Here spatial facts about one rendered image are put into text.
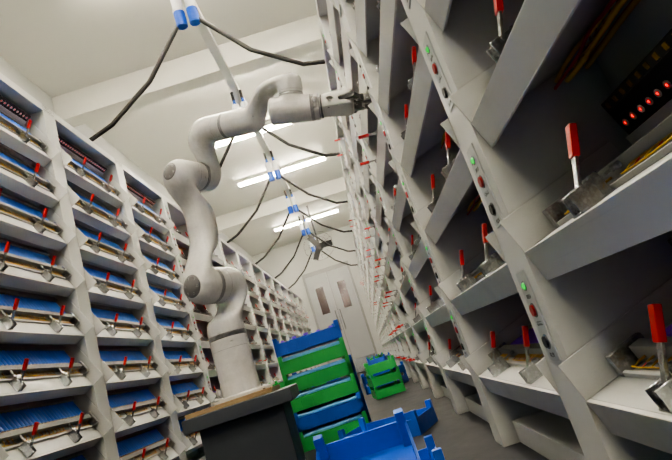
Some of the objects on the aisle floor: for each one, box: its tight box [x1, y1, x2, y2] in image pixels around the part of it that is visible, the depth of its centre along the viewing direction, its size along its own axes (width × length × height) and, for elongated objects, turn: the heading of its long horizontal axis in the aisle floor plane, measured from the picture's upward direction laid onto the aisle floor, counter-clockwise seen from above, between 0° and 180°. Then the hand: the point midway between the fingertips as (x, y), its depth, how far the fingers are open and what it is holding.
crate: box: [337, 399, 438, 439], centre depth 197 cm, size 30×20×8 cm
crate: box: [299, 411, 369, 453], centre depth 241 cm, size 30×20×8 cm
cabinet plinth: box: [441, 384, 586, 460], centre depth 169 cm, size 16×219×5 cm, turn 130°
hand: (370, 101), depth 172 cm, fingers open, 3 cm apart
